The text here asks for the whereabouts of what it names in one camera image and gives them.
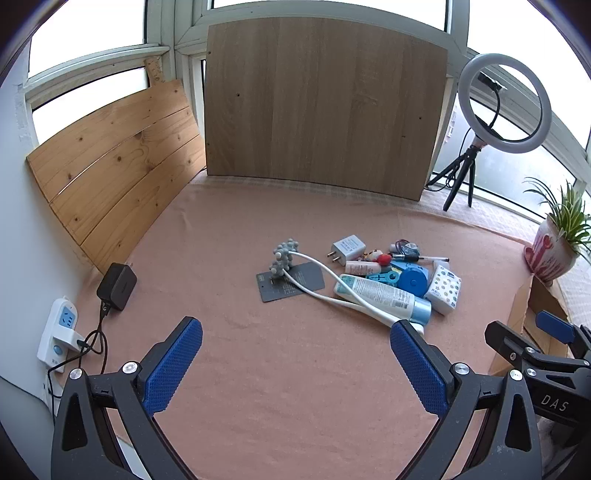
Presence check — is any black ring light cable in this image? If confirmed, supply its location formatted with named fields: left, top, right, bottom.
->
left=425, top=131, right=469, bottom=191

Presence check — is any pine plank board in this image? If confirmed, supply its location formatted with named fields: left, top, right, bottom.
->
left=26, top=79, right=207, bottom=274

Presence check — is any white charger plug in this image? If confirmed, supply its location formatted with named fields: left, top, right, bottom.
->
left=327, top=234, right=365, bottom=267

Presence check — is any white power strip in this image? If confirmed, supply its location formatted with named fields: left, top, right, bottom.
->
left=37, top=298, right=86, bottom=374

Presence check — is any round blue case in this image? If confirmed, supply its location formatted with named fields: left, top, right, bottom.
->
left=398, top=267, right=431, bottom=298

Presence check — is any light blue phone stand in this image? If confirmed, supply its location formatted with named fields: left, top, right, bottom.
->
left=366, top=260, right=432, bottom=288

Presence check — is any green spider plant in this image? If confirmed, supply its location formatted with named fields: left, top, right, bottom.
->
left=522, top=178, right=591, bottom=259

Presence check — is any blue faceted small bottle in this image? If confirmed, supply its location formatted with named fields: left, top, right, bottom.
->
left=390, top=240, right=421, bottom=260

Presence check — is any dark grey printed card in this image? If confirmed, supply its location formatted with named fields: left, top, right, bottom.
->
left=256, top=263, right=326, bottom=303

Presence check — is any patterned tissue pack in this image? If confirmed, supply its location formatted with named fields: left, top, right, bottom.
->
left=424, top=264, right=463, bottom=316

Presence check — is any black power cable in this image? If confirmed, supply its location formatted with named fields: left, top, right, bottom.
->
left=46, top=300, right=109, bottom=402

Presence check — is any cardboard box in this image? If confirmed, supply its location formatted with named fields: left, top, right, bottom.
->
left=489, top=272, right=578, bottom=374

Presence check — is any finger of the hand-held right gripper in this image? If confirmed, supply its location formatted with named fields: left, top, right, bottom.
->
left=536, top=310, right=591, bottom=358
left=485, top=320, right=575, bottom=376

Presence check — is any white ring light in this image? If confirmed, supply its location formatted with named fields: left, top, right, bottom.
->
left=458, top=52, right=553, bottom=154

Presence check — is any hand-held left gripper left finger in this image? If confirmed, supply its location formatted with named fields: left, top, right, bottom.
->
left=51, top=316, right=204, bottom=480

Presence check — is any red and white flower pot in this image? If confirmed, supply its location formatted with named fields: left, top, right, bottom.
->
left=524, top=217, right=580, bottom=282

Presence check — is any large wood laminate panel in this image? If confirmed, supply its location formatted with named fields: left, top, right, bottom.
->
left=203, top=17, right=450, bottom=201

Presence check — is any pink tablecloth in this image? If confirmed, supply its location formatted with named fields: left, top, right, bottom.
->
left=51, top=175, right=591, bottom=480

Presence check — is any white lotion tube blue cap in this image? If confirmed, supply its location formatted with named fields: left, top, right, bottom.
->
left=333, top=273, right=432, bottom=326

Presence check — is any black tripod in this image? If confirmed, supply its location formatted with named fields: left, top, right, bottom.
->
left=426, top=145, right=483, bottom=212

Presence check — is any black power adapter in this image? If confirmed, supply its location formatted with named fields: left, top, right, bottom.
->
left=96, top=262, right=138, bottom=311

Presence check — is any white window frame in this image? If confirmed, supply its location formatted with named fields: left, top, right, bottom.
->
left=18, top=0, right=591, bottom=222

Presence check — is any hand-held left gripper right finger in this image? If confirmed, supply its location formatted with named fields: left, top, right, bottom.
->
left=390, top=319, right=543, bottom=480

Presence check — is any white massager with grey balls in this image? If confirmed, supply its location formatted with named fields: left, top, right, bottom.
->
left=269, top=239, right=426, bottom=334

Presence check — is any clear ballpoint pen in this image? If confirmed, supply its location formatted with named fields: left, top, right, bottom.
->
left=390, top=253, right=450, bottom=264

